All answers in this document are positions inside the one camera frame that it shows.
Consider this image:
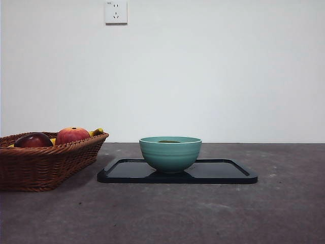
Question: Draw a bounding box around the teal ribbed bowl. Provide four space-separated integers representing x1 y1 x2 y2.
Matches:
139 136 203 174

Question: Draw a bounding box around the black rectangular tray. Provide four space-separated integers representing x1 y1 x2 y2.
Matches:
96 158 258 185

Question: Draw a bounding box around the dark red apple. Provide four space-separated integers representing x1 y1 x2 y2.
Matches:
14 132 54 148

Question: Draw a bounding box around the red yellow peach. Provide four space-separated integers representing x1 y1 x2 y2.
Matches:
55 127 91 145

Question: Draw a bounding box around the brown wicker basket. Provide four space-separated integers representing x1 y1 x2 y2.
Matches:
0 131 110 193

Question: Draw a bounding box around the white wall socket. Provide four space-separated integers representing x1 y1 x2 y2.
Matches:
105 0 128 25

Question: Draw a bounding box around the yellow banana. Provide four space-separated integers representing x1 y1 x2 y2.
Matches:
88 128 104 138

